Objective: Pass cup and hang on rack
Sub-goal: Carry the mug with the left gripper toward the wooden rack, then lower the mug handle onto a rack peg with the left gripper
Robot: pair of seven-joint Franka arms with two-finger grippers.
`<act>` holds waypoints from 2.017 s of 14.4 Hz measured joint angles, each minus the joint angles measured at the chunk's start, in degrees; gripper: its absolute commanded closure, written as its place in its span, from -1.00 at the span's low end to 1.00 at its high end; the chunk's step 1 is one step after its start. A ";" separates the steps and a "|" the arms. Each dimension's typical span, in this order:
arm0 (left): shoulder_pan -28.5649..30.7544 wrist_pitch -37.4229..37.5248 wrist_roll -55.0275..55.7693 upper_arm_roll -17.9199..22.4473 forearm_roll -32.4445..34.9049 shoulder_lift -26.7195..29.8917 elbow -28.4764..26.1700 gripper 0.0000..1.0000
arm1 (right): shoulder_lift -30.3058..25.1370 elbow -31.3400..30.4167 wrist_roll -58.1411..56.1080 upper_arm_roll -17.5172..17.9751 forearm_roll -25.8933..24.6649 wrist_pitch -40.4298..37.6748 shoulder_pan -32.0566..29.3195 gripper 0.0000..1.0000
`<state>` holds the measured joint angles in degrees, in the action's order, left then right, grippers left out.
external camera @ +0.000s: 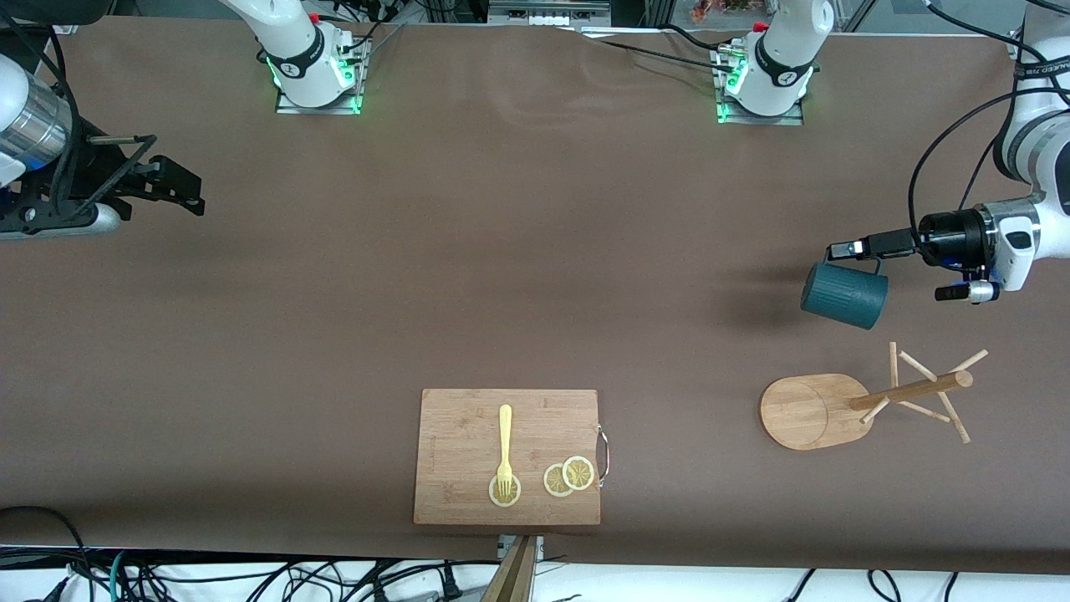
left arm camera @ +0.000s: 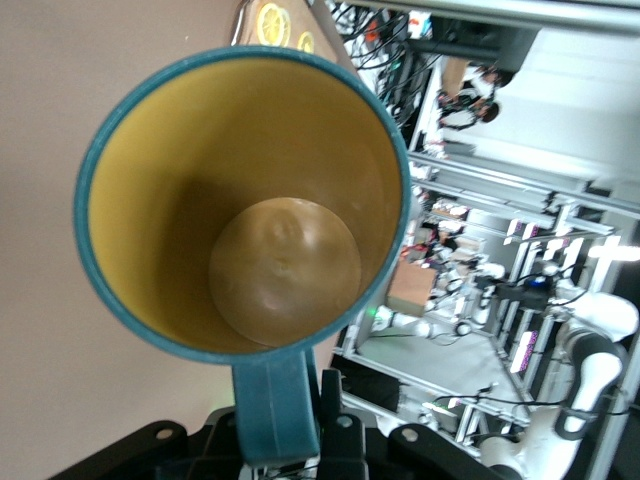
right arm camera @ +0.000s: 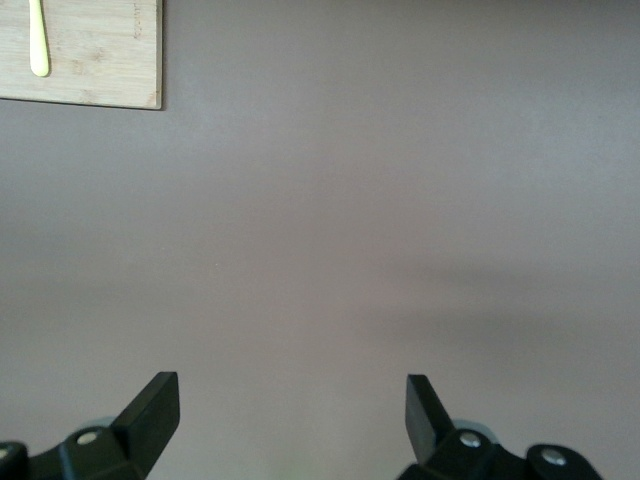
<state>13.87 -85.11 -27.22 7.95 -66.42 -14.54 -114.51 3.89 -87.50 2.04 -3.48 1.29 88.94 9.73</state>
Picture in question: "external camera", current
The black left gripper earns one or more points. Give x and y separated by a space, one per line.
950 230

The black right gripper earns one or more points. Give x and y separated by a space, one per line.
57 174

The dark teal cup yellow inside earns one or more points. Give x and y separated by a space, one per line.
840 297

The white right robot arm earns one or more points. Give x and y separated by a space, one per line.
292 50

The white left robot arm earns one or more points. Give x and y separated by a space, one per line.
782 58

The wooden mug rack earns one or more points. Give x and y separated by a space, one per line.
807 414

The aluminium corner profile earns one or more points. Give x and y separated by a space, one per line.
1012 43

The brown table cover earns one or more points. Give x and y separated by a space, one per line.
535 251

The grey power strip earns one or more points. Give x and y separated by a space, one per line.
543 17

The yellow plastic fork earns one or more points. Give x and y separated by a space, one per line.
505 435

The lemon slice under fork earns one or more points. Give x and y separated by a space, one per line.
505 500

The black power plug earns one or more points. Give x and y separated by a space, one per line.
451 585

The wooden beam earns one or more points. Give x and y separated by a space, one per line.
514 579

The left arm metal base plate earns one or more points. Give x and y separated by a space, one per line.
723 113

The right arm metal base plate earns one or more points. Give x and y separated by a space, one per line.
355 75

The small metal bracket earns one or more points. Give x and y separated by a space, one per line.
537 545

